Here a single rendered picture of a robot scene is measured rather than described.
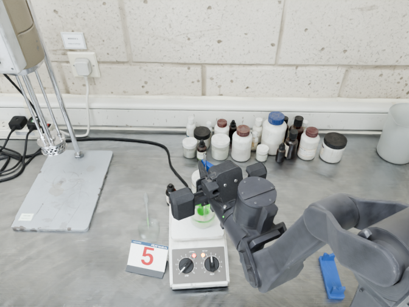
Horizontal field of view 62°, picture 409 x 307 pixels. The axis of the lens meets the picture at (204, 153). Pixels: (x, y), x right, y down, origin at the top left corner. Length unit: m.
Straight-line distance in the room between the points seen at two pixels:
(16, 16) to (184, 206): 0.47
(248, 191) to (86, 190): 0.62
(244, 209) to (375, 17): 0.76
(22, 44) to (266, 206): 0.56
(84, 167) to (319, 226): 0.83
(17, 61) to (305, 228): 0.60
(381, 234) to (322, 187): 0.73
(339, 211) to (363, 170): 0.76
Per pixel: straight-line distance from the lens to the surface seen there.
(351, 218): 0.39
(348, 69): 1.17
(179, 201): 0.58
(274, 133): 1.04
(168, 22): 1.04
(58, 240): 0.95
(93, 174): 1.06
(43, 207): 1.02
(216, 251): 0.79
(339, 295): 0.85
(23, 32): 0.78
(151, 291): 0.82
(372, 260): 0.32
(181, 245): 0.79
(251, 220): 0.51
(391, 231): 0.31
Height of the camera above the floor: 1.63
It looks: 42 degrees down
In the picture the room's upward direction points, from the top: straight up
